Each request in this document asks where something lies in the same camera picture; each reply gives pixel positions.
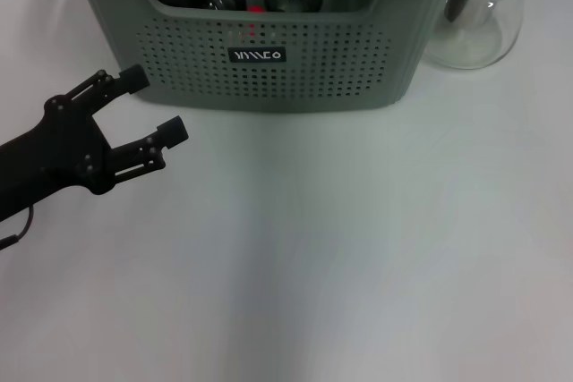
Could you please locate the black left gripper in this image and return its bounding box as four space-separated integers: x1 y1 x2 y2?
0 64 190 223

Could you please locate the grey-green perforated storage bin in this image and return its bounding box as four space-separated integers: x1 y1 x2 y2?
66 0 471 114

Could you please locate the glass carafe black lid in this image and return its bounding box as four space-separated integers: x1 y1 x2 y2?
423 0 533 71

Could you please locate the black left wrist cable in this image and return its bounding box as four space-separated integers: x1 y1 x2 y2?
0 204 36 250

